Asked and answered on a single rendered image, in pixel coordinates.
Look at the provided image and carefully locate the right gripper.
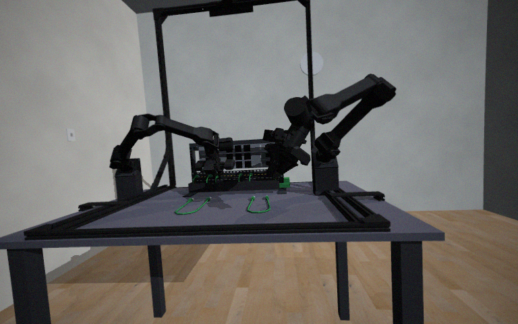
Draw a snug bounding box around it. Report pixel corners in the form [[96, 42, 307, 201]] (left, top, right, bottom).
[[194, 151, 235, 179]]

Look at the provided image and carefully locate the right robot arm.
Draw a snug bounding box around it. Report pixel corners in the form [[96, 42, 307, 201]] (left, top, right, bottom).
[[109, 113, 233, 174]]

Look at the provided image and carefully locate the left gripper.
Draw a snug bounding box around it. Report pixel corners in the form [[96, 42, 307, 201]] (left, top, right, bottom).
[[264, 128, 311, 180]]

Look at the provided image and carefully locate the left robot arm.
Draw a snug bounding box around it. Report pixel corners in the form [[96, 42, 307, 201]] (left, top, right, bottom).
[[262, 74, 396, 165]]

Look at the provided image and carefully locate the black metal rack frame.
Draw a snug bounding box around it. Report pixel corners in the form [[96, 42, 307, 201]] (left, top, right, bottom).
[[190, 139, 275, 183]]

